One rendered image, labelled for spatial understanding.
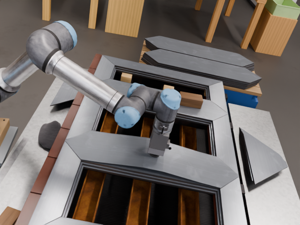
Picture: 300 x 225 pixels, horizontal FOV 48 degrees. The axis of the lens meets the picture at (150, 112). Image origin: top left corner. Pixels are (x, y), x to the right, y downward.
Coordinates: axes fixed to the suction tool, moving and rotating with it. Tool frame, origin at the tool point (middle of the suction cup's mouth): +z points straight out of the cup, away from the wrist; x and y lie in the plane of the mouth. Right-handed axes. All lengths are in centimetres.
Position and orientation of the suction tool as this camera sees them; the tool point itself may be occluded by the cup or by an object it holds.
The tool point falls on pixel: (153, 156)
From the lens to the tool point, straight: 140.5
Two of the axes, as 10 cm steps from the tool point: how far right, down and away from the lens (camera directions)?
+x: -9.7, -2.2, -0.4
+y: 1.0, -5.9, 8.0
